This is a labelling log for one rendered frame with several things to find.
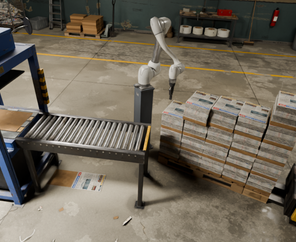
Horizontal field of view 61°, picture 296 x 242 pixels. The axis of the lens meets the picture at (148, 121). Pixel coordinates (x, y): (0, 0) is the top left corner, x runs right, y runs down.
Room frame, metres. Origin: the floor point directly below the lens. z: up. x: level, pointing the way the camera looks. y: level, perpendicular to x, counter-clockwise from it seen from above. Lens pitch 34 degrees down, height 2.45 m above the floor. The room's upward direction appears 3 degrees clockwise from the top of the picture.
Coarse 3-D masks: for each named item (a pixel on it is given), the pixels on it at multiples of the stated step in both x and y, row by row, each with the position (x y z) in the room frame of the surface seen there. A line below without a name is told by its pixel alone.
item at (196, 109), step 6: (186, 102) 2.47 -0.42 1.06; (192, 102) 2.47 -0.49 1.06; (198, 102) 2.48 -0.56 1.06; (204, 102) 2.50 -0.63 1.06; (186, 108) 2.46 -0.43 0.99; (192, 108) 2.42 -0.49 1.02; (198, 108) 2.39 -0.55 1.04; (204, 108) 2.37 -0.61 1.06; (210, 108) 2.38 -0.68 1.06; (186, 114) 2.45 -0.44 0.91; (192, 114) 2.42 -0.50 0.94; (198, 114) 2.39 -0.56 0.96; (204, 114) 2.36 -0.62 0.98; (198, 120) 2.38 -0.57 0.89; (204, 120) 2.35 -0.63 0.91
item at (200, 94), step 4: (196, 92) 2.73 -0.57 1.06; (200, 92) 2.73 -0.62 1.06; (204, 92) 2.74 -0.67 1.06; (196, 96) 2.64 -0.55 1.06; (200, 96) 2.64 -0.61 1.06; (204, 96) 2.64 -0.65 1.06; (208, 96) 2.65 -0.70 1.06; (212, 96) 2.66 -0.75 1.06; (216, 96) 2.67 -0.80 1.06; (212, 100) 2.55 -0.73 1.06; (216, 100) 2.56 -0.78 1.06
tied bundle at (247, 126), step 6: (240, 120) 2.23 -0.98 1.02; (246, 120) 2.21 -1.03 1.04; (240, 126) 2.22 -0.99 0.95; (246, 126) 2.20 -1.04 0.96; (252, 126) 2.18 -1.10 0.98; (258, 126) 2.15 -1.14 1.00; (264, 126) 2.12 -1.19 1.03; (246, 132) 2.19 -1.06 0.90; (252, 132) 2.16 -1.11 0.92; (258, 132) 2.14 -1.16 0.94
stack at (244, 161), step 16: (176, 112) 2.62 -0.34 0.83; (160, 128) 2.60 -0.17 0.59; (176, 128) 2.52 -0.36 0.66; (192, 128) 2.44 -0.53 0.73; (208, 128) 2.37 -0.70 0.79; (160, 144) 2.60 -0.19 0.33; (176, 144) 2.51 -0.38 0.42; (192, 144) 2.41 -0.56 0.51; (208, 144) 2.34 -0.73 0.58; (224, 144) 2.27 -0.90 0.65; (240, 144) 2.20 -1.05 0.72; (256, 144) 2.14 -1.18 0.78; (160, 160) 2.59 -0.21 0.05; (192, 160) 2.40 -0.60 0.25; (208, 160) 2.32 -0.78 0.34; (224, 160) 2.24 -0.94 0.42; (240, 160) 2.18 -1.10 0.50; (240, 176) 2.14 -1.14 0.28; (240, 192) 2.12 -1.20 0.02
